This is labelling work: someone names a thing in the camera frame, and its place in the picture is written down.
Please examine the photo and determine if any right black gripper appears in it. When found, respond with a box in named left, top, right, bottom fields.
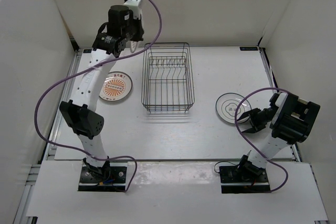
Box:
left=239, top=106, right=277, bottom=134

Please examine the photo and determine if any white plate teal rim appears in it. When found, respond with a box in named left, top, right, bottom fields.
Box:
left=215, top=92, right=251, bottom=124

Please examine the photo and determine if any red-patterned plate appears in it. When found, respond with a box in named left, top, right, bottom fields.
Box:
left=130, top=41, right=138, bottom=54
left=99, top=71, right=133, bottom=102

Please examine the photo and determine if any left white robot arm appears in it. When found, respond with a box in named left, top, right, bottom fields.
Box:
left=59, top=0, right=144, bottom=182

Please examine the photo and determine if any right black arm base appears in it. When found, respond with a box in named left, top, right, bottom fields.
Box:
left=214, top=164, right=270, bottom=194

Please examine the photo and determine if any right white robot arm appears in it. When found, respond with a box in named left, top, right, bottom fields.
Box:
left=236, top=92, right=320, bottom=182

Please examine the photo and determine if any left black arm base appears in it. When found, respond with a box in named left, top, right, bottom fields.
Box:
left=78, top=163, right=128, bottom=192

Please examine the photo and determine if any right dark table label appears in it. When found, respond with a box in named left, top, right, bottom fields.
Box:
left=239, top=46, right=258, bottom=51

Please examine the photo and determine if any white front board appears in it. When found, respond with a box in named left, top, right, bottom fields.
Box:
left=27, top=161, right=328, bottom=223

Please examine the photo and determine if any metal wire dish rack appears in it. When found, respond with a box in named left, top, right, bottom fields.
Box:
left=141, top=42, right=195, bottom=114

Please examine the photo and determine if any aluminium table frame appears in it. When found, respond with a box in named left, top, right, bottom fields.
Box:
left=13, top=48, right=82, bottom=223

